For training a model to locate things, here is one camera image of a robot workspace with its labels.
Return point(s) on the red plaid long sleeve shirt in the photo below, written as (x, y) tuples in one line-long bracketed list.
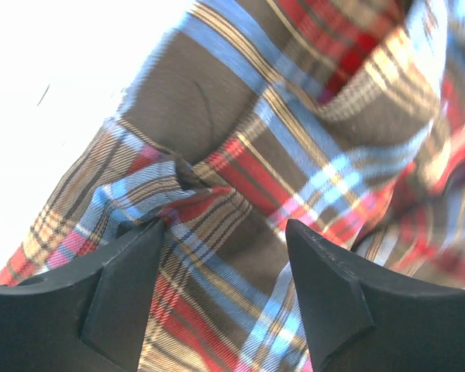
[(346, 115)]

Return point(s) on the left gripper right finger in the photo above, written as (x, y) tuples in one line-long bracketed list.
[(359, 316)]

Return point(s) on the floral patterned table mat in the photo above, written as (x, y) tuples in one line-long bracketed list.
[(54, 97)]

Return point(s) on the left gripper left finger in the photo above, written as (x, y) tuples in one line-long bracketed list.
[(88, 315)]

